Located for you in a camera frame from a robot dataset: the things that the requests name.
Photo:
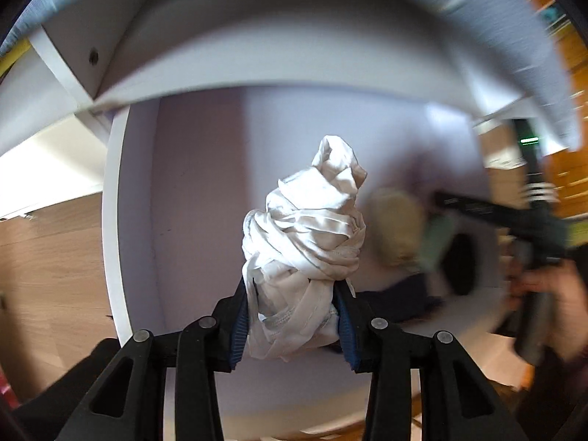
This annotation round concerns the pink cloth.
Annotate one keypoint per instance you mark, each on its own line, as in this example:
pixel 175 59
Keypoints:
pixel 7 388

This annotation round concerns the yellow cloth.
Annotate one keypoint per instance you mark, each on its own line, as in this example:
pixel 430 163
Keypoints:
pixel 14 57

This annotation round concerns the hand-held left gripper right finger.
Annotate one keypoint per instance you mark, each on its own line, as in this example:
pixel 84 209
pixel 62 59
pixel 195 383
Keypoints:
pixel 347 335

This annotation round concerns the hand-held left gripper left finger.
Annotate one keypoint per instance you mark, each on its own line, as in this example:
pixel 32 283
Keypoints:
pixel 239 330

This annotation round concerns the person's right hand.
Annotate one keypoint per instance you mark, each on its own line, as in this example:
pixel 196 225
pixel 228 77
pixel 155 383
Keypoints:
pixel 569 294

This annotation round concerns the white garment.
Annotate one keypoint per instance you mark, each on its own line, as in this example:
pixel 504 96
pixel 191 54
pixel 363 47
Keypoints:
pixel 303 239

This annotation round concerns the navy lace trimmed garment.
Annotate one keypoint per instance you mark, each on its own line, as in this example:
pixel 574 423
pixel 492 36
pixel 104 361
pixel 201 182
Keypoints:
pixel 404 298

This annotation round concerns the cream garment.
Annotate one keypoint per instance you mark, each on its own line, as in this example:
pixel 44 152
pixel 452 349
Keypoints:
pixel 395 225

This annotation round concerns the person's left leg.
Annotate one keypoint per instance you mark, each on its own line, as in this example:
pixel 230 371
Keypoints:
pixel 69 376

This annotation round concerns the brown wooden wardrobe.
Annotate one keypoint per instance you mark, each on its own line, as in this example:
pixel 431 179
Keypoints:
pixel 574 101

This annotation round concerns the white lavender drawer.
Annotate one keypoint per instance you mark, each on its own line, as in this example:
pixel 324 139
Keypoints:
pixel 183 193

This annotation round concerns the mint green garment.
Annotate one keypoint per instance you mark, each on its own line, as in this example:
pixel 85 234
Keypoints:
pixel 436 243

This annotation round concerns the black sock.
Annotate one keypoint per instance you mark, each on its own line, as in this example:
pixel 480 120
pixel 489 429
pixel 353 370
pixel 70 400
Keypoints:
pixel 461 262

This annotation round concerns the grey checked bedsheet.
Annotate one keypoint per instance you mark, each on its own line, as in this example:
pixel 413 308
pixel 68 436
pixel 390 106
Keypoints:
pixel 528 32

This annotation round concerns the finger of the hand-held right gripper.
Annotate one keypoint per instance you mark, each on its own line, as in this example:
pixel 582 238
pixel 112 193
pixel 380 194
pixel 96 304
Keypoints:
pixel 468 206

